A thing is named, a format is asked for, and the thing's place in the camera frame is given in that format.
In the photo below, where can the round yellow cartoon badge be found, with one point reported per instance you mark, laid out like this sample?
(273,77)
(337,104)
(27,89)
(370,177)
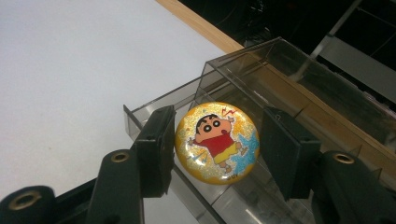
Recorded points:
(218,146)

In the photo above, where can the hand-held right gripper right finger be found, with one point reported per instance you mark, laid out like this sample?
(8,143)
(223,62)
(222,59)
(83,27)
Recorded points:
(288,155)

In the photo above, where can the grey metal stand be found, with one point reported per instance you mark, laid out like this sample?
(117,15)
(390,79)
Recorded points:
(358,62)

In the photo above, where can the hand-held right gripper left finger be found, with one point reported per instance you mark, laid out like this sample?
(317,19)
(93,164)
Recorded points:
(155,155)

